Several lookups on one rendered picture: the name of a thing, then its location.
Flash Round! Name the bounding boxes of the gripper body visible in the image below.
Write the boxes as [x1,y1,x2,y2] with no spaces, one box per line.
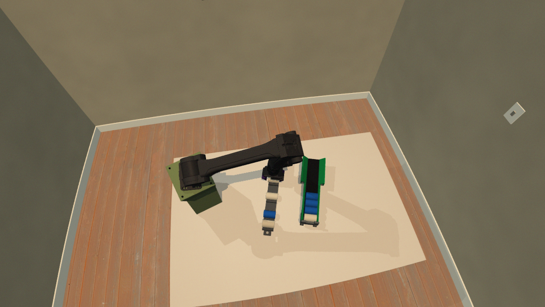
[262,166,284,180]

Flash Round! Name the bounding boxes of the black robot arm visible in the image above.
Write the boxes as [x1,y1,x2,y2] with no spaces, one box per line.
[179,131,304,191]

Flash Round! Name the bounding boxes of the blue plastic bar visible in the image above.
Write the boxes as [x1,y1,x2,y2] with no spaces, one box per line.
[304,206,317,215]
[306,192,318,200]
[263,210,276,219]
[305,199,318,207]

